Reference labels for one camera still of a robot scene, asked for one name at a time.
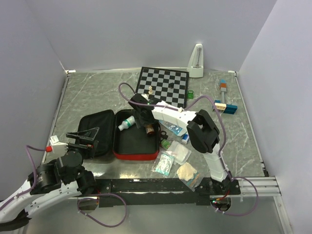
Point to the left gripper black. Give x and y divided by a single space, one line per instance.
89 148

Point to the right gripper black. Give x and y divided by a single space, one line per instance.
151 121

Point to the brown medicine bottle orange label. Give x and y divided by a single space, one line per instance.
150 131

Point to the white medicine bottle green label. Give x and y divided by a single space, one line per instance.
127 123

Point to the black red medicine kit case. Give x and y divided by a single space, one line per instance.
129 144

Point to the green small box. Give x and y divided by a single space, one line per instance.
165 144

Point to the blue white gauze packet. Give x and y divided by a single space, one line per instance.
178 131

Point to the white blue small tube box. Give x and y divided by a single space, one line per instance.
185 138

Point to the white gauze pad bag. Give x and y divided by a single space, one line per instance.
180 152

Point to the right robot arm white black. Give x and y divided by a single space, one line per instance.
202 131

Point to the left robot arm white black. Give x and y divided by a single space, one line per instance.
52 182

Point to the white chess pawn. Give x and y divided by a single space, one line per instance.
150 91

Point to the black white chessboard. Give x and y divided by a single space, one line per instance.
160 80

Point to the teal swab zip bag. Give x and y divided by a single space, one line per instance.
163 163

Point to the white metronome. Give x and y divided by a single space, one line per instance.
196 62

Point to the beige gloves plastic bag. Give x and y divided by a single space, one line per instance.
189 176

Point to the blue orange grey brick stick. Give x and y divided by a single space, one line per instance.
223 90

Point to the blue white brick block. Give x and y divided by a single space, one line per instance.
225 108

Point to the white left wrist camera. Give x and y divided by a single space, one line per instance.
56 147

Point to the aluminium rail frame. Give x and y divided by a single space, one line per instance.
265 186

